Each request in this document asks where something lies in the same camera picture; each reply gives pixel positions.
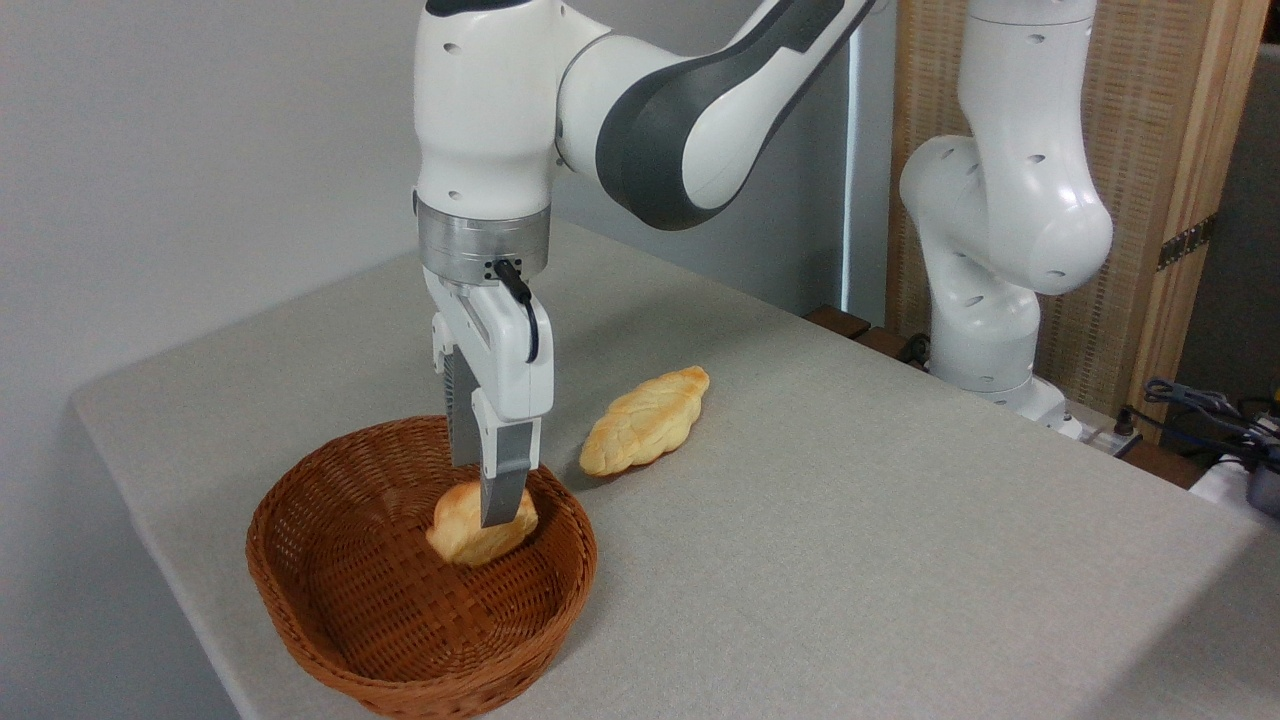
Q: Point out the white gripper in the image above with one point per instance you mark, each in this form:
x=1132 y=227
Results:
x=510 y=355

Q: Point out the rattan wooden folding screen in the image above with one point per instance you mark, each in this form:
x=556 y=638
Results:
x=1150 y=120

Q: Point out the round orange bread roll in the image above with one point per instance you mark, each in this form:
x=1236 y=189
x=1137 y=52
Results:
x=462 y=530

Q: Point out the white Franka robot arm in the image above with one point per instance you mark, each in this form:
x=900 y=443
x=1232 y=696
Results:
x=1010 y=200

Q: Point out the metal screen hinge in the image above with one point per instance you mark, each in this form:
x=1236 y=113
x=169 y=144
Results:
x=1187 y=241

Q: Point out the brown wooden board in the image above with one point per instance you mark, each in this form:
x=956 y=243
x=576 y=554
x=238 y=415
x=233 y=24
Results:
x=850 y=325

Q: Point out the dark grey box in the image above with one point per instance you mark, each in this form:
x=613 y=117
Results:
x=1265 y=490

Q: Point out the brown wicker basket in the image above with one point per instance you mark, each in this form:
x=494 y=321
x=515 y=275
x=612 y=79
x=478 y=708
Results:
x=400 y=610

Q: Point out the long pale braided bread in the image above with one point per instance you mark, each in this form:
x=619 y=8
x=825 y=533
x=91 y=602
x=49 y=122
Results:
x=645 y=420

